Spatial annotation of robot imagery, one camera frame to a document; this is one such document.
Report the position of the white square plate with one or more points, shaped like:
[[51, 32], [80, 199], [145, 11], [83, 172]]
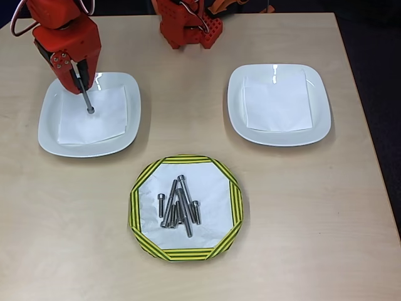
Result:
[[50, 125], [321, 103]]

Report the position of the small orange plastic piece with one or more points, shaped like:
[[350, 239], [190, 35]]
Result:
[[267, 10]]

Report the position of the red 3D-printed robot arm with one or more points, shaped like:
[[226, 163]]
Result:
[[188, 19]]

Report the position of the white paper napkin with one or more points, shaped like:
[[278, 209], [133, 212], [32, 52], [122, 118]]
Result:
[[279, 103], [103, 125]]

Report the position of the crumpled white paper liner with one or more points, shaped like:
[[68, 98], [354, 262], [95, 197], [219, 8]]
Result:
[[213, 203]]

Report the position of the orange table clamp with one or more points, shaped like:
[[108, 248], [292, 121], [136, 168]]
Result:
[[224, 3]]

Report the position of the yellow striped octagonal paper plate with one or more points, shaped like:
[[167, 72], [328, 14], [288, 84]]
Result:
[[185, 254]]

